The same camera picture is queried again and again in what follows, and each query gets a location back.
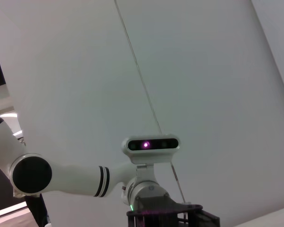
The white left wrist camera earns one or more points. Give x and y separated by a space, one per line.
151 156

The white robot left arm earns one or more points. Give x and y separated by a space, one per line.
73 177

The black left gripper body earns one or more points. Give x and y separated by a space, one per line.
156 214

